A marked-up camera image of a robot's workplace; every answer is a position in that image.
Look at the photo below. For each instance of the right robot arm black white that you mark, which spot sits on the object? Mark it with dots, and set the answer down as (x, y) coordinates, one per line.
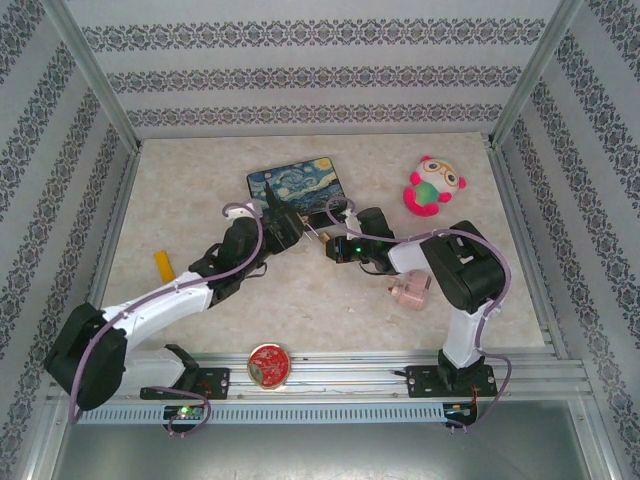
(465, 275)

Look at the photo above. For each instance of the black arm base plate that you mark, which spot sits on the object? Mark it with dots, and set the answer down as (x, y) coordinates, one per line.
(422, 382)
(217, 382)

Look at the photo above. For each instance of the round red tin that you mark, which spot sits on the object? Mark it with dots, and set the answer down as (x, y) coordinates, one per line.
(268, 365)

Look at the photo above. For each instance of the grey metal shelf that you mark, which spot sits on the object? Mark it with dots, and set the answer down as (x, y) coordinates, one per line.
(320, 455)

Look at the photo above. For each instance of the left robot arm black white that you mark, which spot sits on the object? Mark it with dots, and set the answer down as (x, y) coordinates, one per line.
(155, 305)

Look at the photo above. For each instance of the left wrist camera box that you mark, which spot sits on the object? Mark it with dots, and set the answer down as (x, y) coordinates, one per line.
(240, 211)

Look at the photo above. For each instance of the starry night tin box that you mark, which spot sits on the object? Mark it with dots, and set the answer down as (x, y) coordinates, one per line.
(300, 185)

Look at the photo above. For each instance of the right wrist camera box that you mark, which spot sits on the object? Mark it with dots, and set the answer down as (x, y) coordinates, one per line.
(351, 217)

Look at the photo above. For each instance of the wide aluminium mounting rail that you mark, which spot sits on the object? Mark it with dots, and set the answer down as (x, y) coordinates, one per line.
(350, 375)

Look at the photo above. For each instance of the yellow block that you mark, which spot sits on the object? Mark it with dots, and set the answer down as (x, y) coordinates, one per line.
(164, 265)

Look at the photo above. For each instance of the pink panda plush toy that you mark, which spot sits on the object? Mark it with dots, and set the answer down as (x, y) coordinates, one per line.
(430, 192)

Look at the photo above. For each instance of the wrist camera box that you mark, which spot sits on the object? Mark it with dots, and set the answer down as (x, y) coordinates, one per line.
(240, 211)
(351, 217)

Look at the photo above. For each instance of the aluminium frame post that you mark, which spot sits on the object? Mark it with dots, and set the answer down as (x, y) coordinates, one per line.
(95, 75)
(540, 70)

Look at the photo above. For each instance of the small circuit board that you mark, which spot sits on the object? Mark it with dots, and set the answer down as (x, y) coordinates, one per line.
(184, 412)
(459, 411)

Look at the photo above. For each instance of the pink plastic toy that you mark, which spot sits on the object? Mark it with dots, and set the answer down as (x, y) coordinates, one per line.
(412, 295)

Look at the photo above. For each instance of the aluminium side rail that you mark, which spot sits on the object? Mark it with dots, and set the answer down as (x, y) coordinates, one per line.
(111, 250)
(510, 200)

